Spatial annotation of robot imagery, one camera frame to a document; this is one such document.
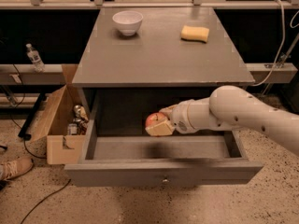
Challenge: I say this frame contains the cans inside cardboard box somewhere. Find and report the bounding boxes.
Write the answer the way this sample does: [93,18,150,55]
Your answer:
[67,105,89,135]

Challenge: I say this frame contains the cardboard box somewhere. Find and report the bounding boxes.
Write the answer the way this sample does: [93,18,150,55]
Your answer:
[32,64,85,164]

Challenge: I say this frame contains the open grey top drawer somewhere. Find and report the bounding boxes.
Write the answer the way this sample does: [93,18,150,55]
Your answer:
[64,89,265,188]

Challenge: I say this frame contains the grey cabinet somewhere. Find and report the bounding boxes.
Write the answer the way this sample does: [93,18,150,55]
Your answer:
[73,7,254,106]

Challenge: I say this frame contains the white hanging cable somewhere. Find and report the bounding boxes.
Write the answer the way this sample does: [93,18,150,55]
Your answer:
[251,0,299,88]

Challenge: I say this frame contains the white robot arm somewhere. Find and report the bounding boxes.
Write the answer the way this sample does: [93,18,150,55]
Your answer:
[145,86,299,155]

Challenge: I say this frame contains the tan shoe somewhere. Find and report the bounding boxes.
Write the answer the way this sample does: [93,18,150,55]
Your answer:
[0,157,34,181]

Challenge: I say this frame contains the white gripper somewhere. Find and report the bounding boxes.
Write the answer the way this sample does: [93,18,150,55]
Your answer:
[146,100,198,136]

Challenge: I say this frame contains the red apple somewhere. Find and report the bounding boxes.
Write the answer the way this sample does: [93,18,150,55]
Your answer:
[145,112,168,128]

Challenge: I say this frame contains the black floor cable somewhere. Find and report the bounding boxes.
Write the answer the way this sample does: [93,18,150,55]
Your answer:
[19,178,73,224]

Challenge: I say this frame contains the white ceramic bowl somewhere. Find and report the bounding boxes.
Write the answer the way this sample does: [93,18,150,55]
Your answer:
[112,10,143,36]

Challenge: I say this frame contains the clear plastic water bottle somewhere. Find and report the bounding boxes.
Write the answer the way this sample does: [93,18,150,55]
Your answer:
[26,43,45,73]

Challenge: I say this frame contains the yellow sponge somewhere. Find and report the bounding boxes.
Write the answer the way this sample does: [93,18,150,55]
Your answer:
[180,25,209,43]

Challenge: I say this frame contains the grey low shelf bench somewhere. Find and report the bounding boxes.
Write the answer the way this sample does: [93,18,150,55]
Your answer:
[0,64,65,85]

